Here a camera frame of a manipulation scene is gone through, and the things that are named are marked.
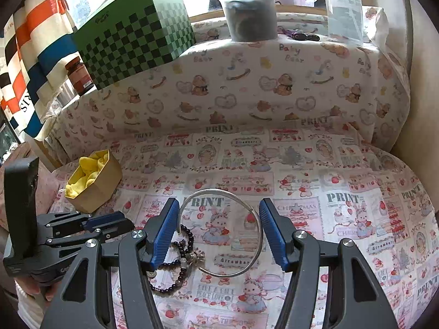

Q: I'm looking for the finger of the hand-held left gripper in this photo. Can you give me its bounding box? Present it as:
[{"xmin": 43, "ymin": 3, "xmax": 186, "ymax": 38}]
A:
[
  {"xmin": 41, "ymin": 228, "xmax": 138, "ymax": 258},
  {"xmin": 37, "ymin": 211, "xmax": 127, "ymax": 234}
]

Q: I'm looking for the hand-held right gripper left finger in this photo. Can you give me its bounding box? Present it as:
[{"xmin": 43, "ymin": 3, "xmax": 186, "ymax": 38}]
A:
[{"xmin": 40, "ymin": 197, "xmax": 181, "ymax": 329}]

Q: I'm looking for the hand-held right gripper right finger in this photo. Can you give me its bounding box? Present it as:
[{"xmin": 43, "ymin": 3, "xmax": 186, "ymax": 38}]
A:
[{"xmin": 259, "ymin": 197, "xmax": 400, "ymax": 329}]

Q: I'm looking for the black bead bracelet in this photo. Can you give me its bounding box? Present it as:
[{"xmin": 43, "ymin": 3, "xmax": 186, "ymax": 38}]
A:
[{"xmin": 149, "ymin": 224, "xmax": 207, "ymax": 295}]

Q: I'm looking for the gold octagonal jewelry box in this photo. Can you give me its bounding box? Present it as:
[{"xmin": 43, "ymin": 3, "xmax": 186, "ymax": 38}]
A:
[{"xmin": 65, "ymin": 149, "xmax": 123, "ymax": 215}]

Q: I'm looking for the silver bangle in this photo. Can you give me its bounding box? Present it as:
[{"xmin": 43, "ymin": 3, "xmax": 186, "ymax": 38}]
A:
[{"xmin": 178, "ymin": 188, "xmax": 264, "ymax": 278}]

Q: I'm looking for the person's left hand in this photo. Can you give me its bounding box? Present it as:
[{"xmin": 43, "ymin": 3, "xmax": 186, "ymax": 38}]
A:
[{"xmin": 15, "ymin": 276, "xmax": 57, "ymax": 304}]

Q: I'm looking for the yellow cloth lining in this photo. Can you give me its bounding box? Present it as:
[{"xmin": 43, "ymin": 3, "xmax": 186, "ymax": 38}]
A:
[{"xmin": 66, "ymin": 151, "xmax": 109, "ymax": 199}]

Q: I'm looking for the rabbit print bedsheet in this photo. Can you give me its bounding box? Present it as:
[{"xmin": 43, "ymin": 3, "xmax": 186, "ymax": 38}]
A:
[{"xmin": 15, "ymin": 127, "xmax": 437, "ymax": 329}]

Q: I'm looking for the brown medicine bottle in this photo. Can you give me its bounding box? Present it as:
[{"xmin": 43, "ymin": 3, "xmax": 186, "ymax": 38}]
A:
[{"xmin": 65, "ymin": 58, "xmax": 96, "ymax": 96}]

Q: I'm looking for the bear print cloth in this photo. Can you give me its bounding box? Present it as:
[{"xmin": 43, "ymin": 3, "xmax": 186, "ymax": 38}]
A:
[{"xmin": 44, "ymin": 7, "xmax": 411, "ymax": 164}]

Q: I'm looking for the striped towel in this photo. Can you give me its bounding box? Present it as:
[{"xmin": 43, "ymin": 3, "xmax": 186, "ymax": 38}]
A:
[{"xmin": 0, "ymin": 0, "xmax": 81, "ymax": 141}]

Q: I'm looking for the green checkered box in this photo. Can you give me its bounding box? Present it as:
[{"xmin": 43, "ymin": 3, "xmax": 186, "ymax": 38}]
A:
[{"xmin": 74, "ymin": 0, "xmax": 197, "ymax": 91}]

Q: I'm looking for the plastic tub with dark contents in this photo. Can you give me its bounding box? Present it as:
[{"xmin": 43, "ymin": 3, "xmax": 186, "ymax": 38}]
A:
[{"xmin": 213, "ymin": 0, "xmax": 278, "ymax": 42}]

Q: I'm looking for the clear spray bottle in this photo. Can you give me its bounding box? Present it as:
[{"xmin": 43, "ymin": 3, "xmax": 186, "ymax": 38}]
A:
[{"xmin": 322, "ymin": 0, "xmax": 364, "ymax": 47}]

